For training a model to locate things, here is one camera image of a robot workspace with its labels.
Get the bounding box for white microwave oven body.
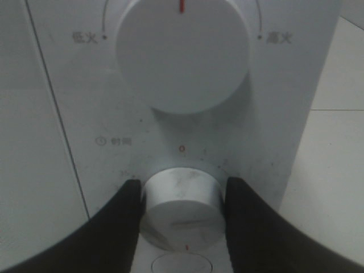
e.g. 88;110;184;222
26;1;341;272

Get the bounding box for white microwave knob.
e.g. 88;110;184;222
115;1;250;114
140;168;225;251

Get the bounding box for round white door button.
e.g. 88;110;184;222
151;253;213;273

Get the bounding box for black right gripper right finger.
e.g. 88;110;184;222
224;177;363;272

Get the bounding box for white microwave door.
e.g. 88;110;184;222
0;0;89;228

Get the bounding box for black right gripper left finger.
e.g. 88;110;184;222
5;179;142;272

